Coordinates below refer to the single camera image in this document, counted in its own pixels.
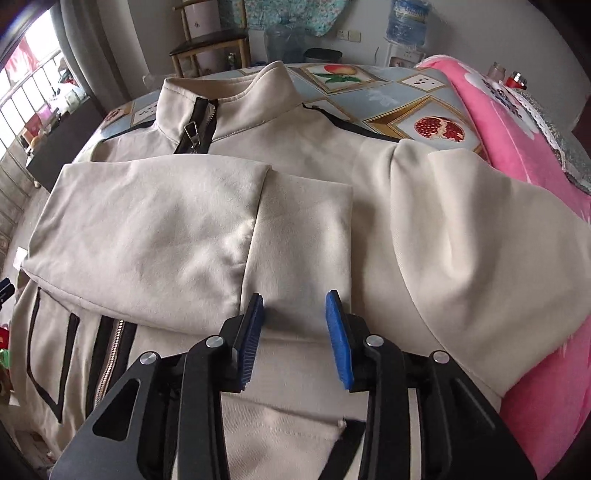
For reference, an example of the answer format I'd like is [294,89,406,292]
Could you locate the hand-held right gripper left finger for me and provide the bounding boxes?
[50,293,265,480]

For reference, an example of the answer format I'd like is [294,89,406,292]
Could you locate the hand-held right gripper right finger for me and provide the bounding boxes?
[324,290,539,480]

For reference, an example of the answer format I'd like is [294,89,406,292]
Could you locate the beige zip jacket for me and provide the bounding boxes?
[11,60,591,480]

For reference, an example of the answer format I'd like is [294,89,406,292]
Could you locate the dark cabinet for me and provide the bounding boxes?
[25,99,105,192]

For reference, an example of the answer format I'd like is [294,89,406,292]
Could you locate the fruit print tablecloth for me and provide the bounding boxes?
[99,62,485,158]

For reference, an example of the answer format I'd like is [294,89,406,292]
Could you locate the grey curtain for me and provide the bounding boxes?
[60,0,158,116]

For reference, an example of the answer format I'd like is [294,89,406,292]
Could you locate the pink floral blanket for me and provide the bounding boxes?
[413,54,591,480]

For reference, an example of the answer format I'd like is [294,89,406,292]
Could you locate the dark trash can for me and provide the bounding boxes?
[304,47,343,64]

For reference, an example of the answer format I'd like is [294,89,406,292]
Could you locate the white water dispenser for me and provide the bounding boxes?
[385,44,426,70]

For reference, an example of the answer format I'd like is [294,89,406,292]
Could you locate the silver lace cushion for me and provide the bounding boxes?
[496,83,591,195]

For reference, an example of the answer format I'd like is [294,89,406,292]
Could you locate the empty blue water bottle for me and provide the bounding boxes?
[263,23,308,65]

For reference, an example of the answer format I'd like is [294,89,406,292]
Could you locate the wooden chair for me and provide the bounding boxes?
[168,0,252,77]

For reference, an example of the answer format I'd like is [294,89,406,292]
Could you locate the full blue water bottle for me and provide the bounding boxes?
[385,0,430,49]

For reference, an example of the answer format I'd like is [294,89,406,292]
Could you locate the teal floral wall cloth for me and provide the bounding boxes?
[217,0,347,38]

